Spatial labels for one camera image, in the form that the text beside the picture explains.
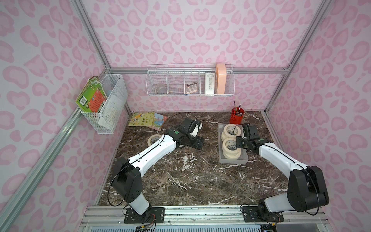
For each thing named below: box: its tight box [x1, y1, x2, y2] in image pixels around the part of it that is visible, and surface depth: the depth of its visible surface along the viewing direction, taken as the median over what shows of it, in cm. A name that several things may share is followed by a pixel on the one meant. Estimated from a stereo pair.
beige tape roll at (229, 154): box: [221, 145, 242, 160], surface depth 92 cm
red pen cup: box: [228, 107, 245, 125], surface depth 109 cm
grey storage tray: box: [217, 123, 249, 165], surface depth 94 cm
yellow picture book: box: [128, 111, 156, 127], surface depth 117 cm
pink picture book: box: [147, 112, 169, 131], surface depth 116 cm
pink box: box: [215, 63, 227, 95], surface depth 84 cm
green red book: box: [75, 76, 108, 113], surface depth 73 cm
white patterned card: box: [204, 72, 216, 95], surface depth 95 cm
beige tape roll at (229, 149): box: [221, 137, 242, 160], surface depth 93 cm
